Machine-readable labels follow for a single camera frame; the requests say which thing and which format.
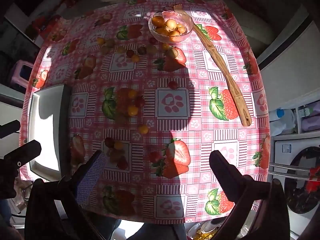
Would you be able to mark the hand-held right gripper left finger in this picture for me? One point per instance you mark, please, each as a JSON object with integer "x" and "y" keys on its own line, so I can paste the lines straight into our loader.
{"x": 92, "y": 177}

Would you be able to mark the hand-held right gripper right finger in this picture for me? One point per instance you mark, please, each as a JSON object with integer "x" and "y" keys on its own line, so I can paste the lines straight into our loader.
{"x": 225, "y": 175}

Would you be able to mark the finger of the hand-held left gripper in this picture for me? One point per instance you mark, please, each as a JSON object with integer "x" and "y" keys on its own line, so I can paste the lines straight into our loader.
{"x": 25, "y": 151}
{"x": 11, "y": 128}

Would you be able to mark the white square tray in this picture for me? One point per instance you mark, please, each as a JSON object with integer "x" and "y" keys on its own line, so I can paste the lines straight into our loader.
{"x": 45, "y": 130}

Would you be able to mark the green cherry tomato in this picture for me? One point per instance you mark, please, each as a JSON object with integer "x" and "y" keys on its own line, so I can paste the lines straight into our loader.
{"x": 151, "y": 49}
{"x": 172, "y": 52}
{"x": 105, "y": 50}
{"x": 110, "y": 42}
{"x": 115, "y": 155}

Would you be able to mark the red cherry tomato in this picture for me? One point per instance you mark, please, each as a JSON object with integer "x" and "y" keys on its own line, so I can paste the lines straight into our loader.
{"x": 109, "y": 142}
{"x": 130, "y": 53}
{"x": 140, "y": 102}
{"x": 152, "y": 40}
{"x": 173, "y": 85}
{"x": 155, "y": 156}
{"x": 122, "y": 163}

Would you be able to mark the glass bowl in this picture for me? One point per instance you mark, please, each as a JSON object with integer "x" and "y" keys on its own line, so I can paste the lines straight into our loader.
{"x": 165, "y": 39}

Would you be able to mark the pink strawberry print tablecloth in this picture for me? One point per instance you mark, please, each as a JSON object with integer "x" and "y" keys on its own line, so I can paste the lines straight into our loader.
{"x": 200, "y": 135}

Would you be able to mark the purple plastic stool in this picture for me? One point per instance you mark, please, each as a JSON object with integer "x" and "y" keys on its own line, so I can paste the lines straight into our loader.
{"x": 20, "y": 72}

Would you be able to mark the white washing machine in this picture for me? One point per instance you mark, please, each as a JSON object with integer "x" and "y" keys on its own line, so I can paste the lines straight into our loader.
{"x": 282, "y": 160}

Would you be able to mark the chrome bar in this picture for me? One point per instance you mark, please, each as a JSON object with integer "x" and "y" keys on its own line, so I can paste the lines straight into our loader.
{"x": 287, "y": 166}

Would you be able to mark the clear jug with blue cap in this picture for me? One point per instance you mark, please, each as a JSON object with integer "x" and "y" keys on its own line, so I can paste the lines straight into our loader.
{"x": 283, "y": 122}

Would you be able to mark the purple container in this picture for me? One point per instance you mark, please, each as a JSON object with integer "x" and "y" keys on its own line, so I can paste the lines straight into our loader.
{"x": 311, "y": 125}

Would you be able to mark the wooden spatula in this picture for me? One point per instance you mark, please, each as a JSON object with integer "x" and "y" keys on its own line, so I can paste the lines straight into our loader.
{"x": 224, "y": 72}

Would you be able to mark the green and white box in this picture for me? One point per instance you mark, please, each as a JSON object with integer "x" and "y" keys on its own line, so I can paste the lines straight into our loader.
{"x": 306, "y": 112}

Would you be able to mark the white cabinet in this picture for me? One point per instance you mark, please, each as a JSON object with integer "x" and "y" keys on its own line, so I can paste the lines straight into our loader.
{"x": 287, "y": 67}

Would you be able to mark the brown cherry tomato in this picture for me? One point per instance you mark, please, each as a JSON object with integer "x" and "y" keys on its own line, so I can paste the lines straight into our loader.
{"x": 142, "y": 50}

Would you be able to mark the pile of yellow tomatoes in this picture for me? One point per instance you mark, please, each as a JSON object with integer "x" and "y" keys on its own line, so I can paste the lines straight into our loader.
{"x": 162, "y": 31}

